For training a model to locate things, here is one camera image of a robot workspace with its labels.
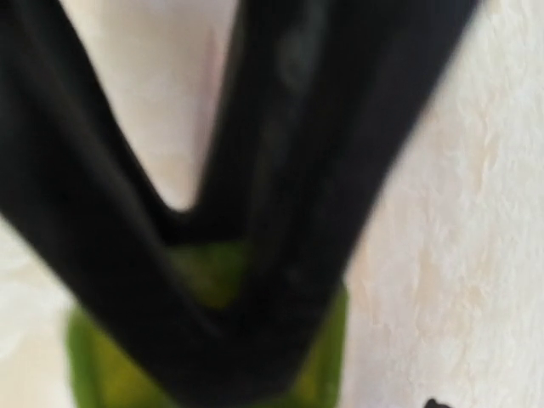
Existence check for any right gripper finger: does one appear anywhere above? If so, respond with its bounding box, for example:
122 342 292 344
424 398 451 408

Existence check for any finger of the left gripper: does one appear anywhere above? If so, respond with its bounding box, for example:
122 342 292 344
0 0 324 408
237 0 490 408

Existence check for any green weekly pill organizer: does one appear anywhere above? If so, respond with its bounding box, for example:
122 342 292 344
67 240 348 407

